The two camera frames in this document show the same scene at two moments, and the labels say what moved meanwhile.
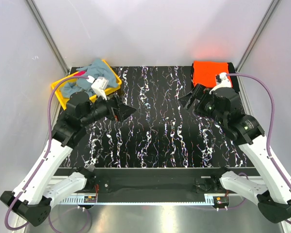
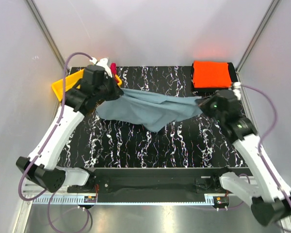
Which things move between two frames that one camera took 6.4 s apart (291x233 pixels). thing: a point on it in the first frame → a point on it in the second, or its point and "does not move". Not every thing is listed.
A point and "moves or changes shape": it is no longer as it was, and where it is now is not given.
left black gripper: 116,107 → 117,91
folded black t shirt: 232,69 does not move
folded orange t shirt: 204,72 does not move
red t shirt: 80,73 → 113,68
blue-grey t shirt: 99,69 moves or changes shape
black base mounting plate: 156,180 does not move
